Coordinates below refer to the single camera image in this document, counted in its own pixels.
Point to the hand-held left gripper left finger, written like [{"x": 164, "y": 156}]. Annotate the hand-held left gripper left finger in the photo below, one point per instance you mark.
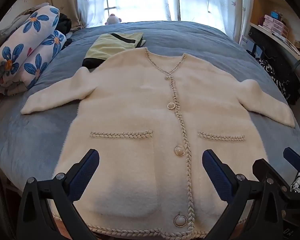
[{"x": 86, "y": 172}]

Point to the yellow-green and black garment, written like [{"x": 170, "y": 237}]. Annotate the yellow-green and black garment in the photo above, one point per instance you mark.
[{"x": 107, "y": 45}]

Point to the blue bed blanket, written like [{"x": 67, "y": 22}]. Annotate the blue bed blanket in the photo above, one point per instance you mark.
[{"x": 40, "y": 135}]

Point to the white box with blue print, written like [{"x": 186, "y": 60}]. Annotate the white box with blue print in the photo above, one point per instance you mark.
[{"x": 246, "y": 43}]

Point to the pink plush toy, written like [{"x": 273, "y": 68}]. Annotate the pink plush toy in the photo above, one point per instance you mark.
[{"x": 113, "y": 20}]

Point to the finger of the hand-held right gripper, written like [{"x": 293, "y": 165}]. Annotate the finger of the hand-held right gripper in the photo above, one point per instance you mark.
[
  {"x": 261, "y": 166},
  {"x": 291, "y": 155}
]

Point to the blue floral rolled quilt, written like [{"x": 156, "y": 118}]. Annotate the blue floral rolled quilt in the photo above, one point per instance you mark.
[{"x": 27, "y": 50}]

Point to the pink drawer organizer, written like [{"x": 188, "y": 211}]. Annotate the pink drawer organizer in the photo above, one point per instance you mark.
[{"x": 276, "y": 26}]

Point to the black and white patterned cloth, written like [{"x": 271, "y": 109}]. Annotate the black and white patterned cloth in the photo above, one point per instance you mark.
[{"x": 280, "y": 85}]

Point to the beige patterned curtain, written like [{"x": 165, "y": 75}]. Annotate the beige patterned curtain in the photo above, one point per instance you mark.
[{"x": 60, "y": 0}]

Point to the white fuzzy cardigan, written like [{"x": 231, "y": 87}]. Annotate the white fuzzy cardigan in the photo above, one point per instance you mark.
[{"x": 140, "y": 105}]

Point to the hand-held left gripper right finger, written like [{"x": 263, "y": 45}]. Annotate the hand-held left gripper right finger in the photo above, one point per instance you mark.
[{"x": 216, "y": 175}]

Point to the black white printed fabric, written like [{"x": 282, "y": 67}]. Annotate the black white printed fabric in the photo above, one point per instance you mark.
[{"x": 297, "y": 183}]

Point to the long black bag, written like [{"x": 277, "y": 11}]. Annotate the long black bag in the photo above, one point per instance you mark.
[{"x": 277, "y": 60}]

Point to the wooden bookshelf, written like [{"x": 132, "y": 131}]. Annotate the wooden bookshelf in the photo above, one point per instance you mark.
[{"x": 258, "y": 7}]

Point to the small blue box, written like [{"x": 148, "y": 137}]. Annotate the small blue box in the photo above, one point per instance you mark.
[{"x": 276, "y": 15}]

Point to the white sheer leaf-print curtain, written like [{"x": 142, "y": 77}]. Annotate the white sheer leaf-print curtain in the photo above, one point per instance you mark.
[
  {"x": 215, "y": 5},
  {"x": 150, "y": 2}
]

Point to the small tan figurine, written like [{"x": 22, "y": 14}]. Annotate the small tan figurine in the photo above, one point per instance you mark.
[{"x": 298, "y": 44}]

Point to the dark clothes pile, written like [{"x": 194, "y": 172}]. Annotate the dark clothes pile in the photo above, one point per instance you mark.
[{"x": 65, "y": 25}]

